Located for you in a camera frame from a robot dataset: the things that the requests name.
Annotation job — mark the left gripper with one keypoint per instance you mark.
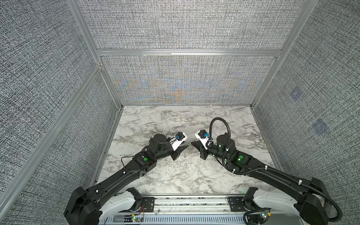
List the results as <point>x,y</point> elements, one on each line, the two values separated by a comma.
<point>179,150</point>

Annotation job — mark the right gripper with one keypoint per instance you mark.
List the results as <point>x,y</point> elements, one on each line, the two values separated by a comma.
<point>202,151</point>

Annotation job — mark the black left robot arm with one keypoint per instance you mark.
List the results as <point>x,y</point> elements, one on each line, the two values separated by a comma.
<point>89,206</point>

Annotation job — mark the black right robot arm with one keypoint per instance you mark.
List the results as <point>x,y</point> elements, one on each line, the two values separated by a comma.
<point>308,199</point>

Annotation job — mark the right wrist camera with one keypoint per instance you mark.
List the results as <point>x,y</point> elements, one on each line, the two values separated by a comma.
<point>204,137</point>

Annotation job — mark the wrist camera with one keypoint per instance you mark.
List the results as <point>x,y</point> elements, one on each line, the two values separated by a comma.
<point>204,137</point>
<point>179,138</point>

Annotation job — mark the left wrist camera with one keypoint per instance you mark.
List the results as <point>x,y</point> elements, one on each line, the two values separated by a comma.
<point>179,138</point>

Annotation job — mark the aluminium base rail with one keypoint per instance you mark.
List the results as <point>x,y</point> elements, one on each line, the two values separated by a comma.
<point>191,205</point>

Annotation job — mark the grey slotted cable duct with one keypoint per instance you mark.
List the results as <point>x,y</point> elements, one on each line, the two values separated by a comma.
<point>175,219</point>

